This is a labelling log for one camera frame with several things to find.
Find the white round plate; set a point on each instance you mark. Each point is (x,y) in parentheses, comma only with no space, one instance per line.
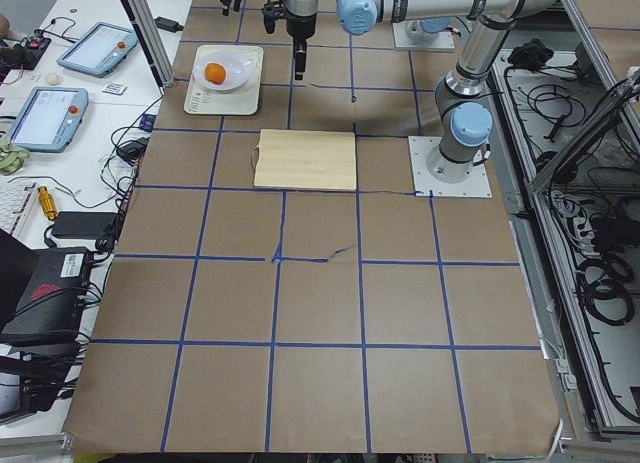
(239,67)

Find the orange fruit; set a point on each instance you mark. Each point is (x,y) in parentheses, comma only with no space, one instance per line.
(215,73)

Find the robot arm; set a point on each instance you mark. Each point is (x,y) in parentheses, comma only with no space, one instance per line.
(466,122)
(493,19)

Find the white tray with bear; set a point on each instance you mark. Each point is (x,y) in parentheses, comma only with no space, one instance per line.
(242,101)

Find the black power adapter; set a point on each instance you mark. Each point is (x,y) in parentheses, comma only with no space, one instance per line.
(168,25)

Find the wooden cutting board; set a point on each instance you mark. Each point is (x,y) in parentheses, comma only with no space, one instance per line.
(309,160)

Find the upper teach pendant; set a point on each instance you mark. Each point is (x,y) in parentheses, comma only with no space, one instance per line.
(100,50)

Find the teach pendant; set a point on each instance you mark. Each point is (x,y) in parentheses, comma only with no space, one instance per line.
(100,50)
(49,119)

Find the small white card box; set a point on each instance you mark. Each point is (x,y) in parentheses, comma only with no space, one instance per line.
(114,89)

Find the lower teach pendant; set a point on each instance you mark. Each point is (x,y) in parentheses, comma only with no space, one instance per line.
(49,119)

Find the black flat power brick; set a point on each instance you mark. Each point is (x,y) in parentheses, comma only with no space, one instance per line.
(81,225)

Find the brass cylinder tool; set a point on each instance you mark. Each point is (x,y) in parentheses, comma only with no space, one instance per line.
(47,203)

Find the black electronics box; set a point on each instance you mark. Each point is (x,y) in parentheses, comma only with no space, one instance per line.
(42,295)

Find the aluminium frame post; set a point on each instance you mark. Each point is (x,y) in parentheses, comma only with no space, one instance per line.
(144,26)

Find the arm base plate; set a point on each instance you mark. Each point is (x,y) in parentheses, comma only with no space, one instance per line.
(433,175)
(432,35)

